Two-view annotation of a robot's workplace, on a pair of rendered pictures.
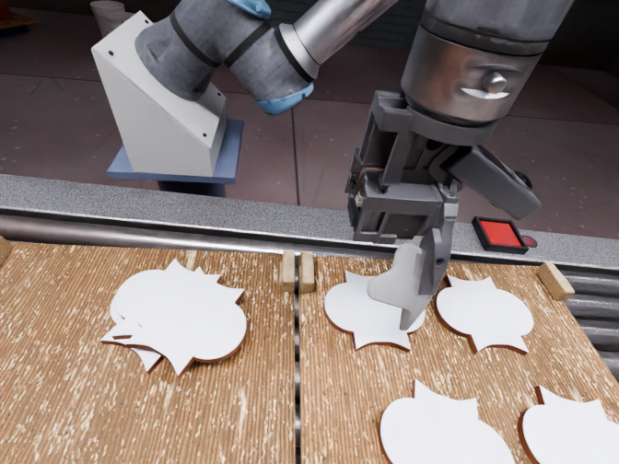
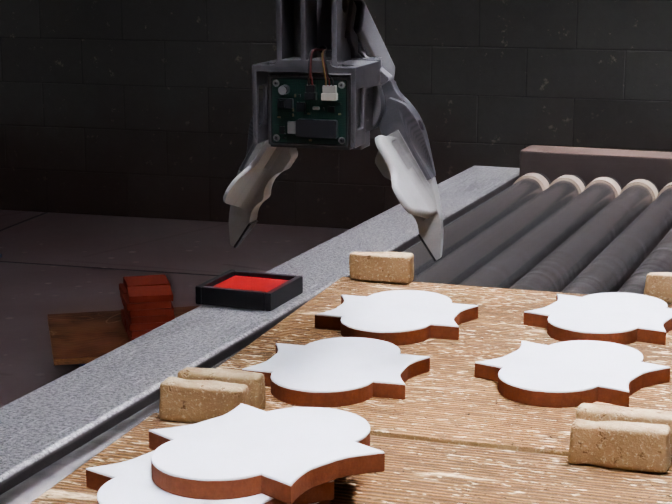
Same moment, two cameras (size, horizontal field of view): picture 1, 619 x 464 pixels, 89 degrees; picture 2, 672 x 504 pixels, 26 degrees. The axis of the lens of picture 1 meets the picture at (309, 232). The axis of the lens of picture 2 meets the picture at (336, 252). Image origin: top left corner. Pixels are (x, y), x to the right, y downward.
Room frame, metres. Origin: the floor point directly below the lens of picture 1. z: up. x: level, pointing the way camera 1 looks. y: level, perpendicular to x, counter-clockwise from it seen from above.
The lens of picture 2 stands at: (-0.21, 0.79, 1.25)
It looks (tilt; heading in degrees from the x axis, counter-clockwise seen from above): 12 degrees down; 297
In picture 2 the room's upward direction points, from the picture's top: straight up
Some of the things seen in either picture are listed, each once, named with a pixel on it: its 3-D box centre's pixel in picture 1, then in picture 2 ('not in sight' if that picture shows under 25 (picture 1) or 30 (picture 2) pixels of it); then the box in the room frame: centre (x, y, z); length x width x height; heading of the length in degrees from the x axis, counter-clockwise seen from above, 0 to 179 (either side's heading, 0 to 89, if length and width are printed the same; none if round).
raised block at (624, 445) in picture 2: not in sight; (620, 444); (0.01, -0.02, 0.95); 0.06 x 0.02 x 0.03; 9
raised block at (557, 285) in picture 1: (554, 281); (381, 266); (0.34, -0.39, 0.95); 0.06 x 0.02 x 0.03; 9
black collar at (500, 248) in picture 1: (498, 235); (249, 289); (0.45, -0.35, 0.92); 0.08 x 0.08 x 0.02; 5
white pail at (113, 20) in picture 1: (127, 38); not in sight; (3.29, 2.07, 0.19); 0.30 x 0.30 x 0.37
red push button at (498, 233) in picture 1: (498, 235); (249, 291); (0.45, -0.35, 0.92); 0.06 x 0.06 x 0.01; 5
